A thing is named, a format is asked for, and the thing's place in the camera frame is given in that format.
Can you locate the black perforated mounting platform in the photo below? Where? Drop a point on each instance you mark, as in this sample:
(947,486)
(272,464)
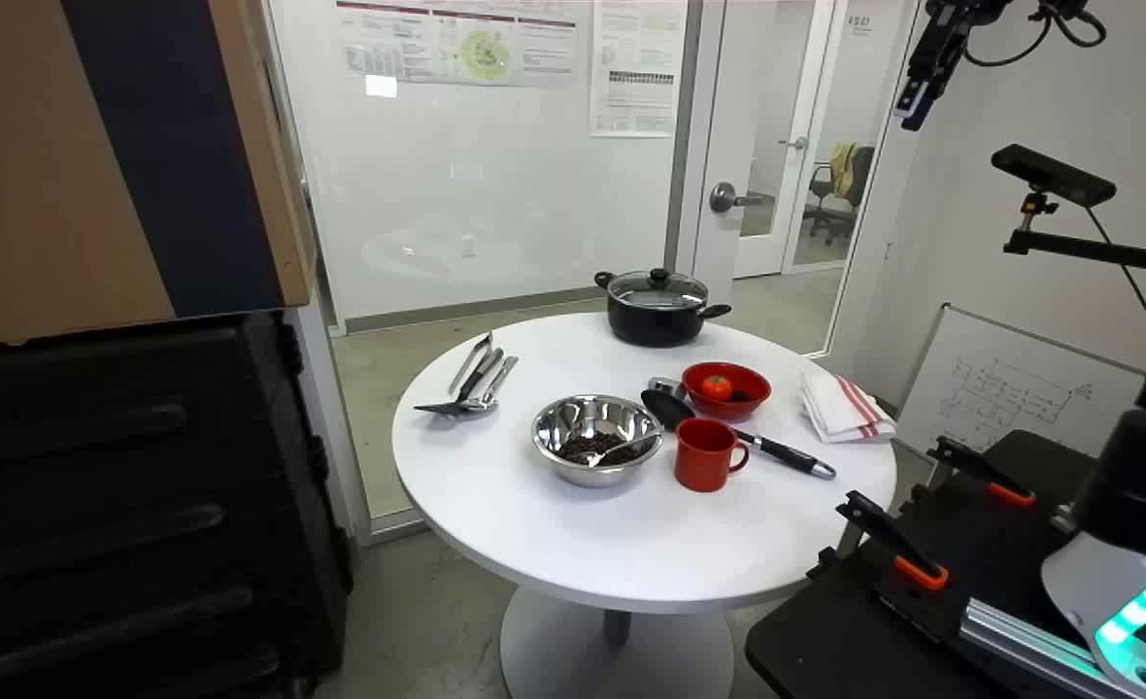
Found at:
(857,640)

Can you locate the white towel with red stripes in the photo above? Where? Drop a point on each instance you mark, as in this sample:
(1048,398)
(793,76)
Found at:
(845,406)

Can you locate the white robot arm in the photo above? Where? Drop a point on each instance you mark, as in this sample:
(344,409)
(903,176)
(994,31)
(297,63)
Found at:
(1137,608)

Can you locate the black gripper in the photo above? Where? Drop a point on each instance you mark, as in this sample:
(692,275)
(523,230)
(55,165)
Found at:
(959,25)

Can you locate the aluminium extrusion rail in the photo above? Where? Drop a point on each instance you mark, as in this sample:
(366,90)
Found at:
(1032,645)

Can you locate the white table pedestal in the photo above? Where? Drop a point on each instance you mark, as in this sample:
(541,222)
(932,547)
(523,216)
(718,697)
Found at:
(616,652)

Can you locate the wide wall poster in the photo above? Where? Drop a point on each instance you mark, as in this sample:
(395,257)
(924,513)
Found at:
(468,41)

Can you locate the red plastic bowl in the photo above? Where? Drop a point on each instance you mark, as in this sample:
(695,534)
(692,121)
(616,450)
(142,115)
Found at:
(743,398)

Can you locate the whiteboard leaning on wall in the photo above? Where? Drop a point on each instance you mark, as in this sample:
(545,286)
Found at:
(1011,383)

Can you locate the large cardboard box dark stripe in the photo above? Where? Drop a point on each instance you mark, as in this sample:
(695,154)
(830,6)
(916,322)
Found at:
(51,157)

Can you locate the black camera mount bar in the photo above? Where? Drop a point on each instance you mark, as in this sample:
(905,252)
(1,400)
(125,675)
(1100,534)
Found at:
(1098,247)

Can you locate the black ribbed equipment case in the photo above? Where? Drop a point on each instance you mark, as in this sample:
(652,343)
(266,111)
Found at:
(116,519)

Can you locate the black cooking pot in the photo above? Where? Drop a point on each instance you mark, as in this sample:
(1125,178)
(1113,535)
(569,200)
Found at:
(652,322)

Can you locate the glass pot lid black knob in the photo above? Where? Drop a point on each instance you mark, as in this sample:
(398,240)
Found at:
(652,287)

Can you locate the steel mixing bowl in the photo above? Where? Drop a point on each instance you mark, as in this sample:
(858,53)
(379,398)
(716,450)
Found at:
(595,436)

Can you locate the orange tomato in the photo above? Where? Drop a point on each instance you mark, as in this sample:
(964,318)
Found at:
(716,384)

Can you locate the narrow white paper poster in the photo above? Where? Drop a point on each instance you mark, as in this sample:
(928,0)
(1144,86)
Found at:
(635,63)

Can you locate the black camera on mount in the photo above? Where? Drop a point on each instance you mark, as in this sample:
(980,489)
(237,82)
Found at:
(1054,172)

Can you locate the silver metal tongs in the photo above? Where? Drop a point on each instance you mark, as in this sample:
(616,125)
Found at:
(475,383)

